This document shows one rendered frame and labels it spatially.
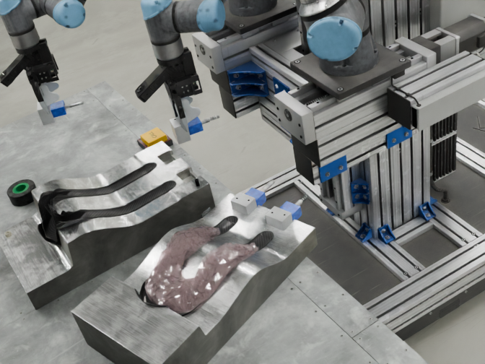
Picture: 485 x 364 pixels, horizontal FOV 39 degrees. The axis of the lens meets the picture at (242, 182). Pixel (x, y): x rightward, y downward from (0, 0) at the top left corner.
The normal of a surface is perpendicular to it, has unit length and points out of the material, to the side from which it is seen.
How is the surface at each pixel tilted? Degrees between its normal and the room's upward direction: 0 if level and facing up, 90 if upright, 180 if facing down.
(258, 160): 0
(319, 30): 97
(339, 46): 97
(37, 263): 0
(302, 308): 0
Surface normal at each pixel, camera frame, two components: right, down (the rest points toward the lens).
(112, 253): 0.54, 0.45
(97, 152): -0.17, -0.77
